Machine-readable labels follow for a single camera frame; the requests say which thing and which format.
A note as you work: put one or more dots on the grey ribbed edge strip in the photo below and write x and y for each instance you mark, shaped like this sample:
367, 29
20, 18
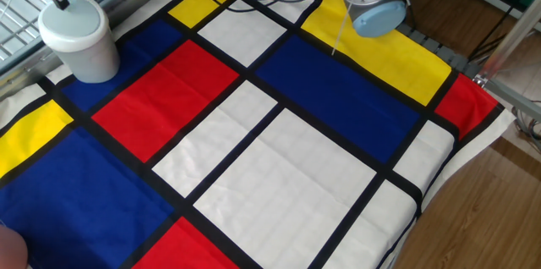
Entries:
448, 55

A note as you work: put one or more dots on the white plastic cup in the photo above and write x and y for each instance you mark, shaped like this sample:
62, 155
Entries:
80, 45

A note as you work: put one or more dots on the Mondrian colour block tablecloth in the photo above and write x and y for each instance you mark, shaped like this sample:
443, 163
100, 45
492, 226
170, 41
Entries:
317, 176

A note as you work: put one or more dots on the pinkish blurred foreground object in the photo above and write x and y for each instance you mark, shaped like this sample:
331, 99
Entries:
10, 248

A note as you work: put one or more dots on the aluminium table edge rail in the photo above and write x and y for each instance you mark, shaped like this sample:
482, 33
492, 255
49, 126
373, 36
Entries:
29, 70

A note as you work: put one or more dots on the aluminium frame profile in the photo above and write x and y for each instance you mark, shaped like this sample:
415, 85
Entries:
507, 45

